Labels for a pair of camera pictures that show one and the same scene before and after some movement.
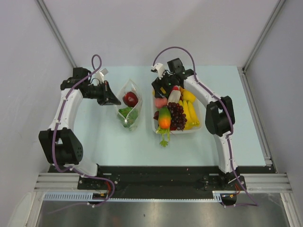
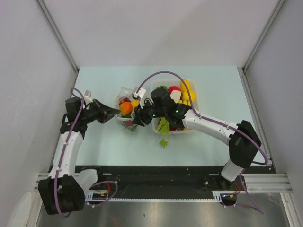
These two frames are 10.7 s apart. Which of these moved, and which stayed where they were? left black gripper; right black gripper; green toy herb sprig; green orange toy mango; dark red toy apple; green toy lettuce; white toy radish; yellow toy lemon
Moved: left black gripper; green orange toy mango; green toy lettuce; dark red toy apple; right black gripper
Stayed: yellow toy lemon; white toy radish; green toy herb sprig
